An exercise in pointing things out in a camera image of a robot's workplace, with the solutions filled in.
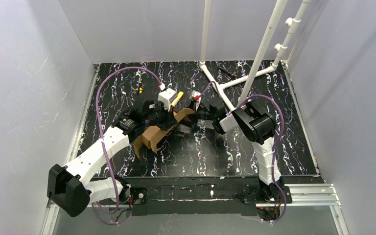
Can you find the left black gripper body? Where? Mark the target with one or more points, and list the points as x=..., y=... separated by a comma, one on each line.
x=165, y=117

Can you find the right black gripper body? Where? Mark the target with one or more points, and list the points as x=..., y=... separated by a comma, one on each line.
x=202, y=114

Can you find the brown cardboard box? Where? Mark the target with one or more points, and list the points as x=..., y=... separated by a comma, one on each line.
x=153, y=134

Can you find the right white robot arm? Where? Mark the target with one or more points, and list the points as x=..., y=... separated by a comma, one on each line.
x=258, y=126

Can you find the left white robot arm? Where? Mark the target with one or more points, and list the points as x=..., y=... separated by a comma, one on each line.
x=71, y=186

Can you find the yellow white marker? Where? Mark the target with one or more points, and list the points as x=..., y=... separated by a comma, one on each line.
x=176, y=100

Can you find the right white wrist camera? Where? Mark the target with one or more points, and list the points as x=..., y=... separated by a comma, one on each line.
x=195, y=96

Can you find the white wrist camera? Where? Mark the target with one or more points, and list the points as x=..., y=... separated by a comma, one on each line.
x=195, y=96
x=166, y=96

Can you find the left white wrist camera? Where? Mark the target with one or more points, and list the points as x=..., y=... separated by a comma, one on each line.
x=166, y=96

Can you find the aluminium base frame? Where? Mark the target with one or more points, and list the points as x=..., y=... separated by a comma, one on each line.
x=217, y=190

